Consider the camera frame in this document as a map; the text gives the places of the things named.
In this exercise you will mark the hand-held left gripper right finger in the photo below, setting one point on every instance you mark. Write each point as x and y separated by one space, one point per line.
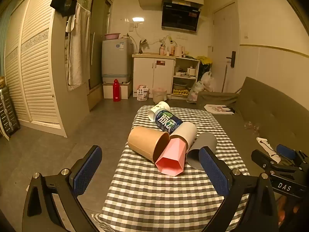
213 171

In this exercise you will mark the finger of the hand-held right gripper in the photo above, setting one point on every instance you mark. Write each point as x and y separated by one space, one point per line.
262 158
286 151

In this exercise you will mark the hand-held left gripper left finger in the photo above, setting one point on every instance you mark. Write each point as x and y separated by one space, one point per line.
88 169

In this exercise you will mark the pink faceted cup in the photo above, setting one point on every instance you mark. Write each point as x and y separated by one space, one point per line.
171 159

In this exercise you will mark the brown paper cup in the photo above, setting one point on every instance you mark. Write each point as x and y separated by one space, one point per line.
144 141

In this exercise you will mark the grey plastic cup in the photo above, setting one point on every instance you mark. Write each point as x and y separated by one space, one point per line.
205 140

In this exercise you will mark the beige plastic cup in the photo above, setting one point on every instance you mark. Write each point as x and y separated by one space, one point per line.
185 130

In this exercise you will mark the white paper cup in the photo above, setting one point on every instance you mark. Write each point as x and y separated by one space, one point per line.
159 107

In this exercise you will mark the person's right hand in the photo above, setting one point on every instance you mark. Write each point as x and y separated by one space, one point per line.
283 210

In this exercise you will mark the white cloth pouch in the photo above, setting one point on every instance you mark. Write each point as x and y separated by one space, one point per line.
265 145

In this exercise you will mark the green fabric sofa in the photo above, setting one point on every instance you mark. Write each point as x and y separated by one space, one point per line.
265 106

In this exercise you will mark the grey checkered tablecloth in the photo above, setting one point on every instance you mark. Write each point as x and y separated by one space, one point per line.
144 193

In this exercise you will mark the printed paper sheet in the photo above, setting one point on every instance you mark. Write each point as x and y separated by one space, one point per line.
218 109

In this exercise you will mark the blue labelled drink bottle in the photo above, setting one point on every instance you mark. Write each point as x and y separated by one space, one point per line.
167 122

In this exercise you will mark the filled plastic bag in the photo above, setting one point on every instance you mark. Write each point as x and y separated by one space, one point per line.
194 93

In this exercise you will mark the red bottle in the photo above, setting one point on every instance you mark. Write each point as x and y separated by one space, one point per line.
116 90

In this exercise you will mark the yellow egg tray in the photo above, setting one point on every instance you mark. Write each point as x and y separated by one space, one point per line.
179 91

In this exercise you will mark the white washer stand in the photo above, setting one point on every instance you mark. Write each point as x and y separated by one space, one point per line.
125 90

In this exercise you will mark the wooden broom stick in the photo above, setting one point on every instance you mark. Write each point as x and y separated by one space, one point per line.
224 79

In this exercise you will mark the white plastic bag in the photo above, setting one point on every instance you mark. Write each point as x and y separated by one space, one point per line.
207 81

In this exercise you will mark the metal bowl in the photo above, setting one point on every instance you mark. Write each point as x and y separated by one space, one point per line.
179 86

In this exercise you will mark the white detergent bag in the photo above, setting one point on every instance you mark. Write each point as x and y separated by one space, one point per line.
142 93

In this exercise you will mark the small lined trash bin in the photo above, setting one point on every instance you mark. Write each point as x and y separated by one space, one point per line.
159 94

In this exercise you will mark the dark ribbed suitcase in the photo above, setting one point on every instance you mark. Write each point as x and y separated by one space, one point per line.
7 113

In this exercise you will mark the white cooking pot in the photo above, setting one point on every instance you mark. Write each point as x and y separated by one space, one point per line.
191 71

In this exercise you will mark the white louvered wardrobe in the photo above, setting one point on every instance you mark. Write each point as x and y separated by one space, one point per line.
38 77

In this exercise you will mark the yellow bag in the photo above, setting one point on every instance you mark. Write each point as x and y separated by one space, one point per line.
204 60

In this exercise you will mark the white kitchen base cabinet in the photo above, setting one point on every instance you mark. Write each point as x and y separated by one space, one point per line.
149 75

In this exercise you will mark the grey washing machine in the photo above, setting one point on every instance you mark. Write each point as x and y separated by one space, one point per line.
115 58

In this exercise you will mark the white hanging towel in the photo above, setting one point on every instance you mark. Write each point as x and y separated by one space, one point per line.
77 53

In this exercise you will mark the white pitcher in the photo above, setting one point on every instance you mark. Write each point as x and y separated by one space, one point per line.
179 50

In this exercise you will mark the orange condiment bottle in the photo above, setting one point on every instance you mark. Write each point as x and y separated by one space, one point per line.
172 51

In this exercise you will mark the white entrance door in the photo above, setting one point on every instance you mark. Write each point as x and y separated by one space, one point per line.
224 36

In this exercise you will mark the glass shower door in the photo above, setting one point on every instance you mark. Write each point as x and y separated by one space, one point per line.
99 41

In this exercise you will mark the pink soap bottle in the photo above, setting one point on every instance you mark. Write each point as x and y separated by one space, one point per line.
161 50

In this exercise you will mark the pink plastic basin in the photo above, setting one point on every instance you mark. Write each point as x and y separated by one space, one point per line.
111 36

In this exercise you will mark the metal kitchen faucet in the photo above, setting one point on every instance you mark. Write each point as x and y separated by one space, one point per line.
143 44

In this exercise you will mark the black range hood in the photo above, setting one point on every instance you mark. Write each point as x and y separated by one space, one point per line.
179 17

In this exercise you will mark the black hanging bag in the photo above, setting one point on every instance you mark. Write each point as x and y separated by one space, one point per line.
63 4

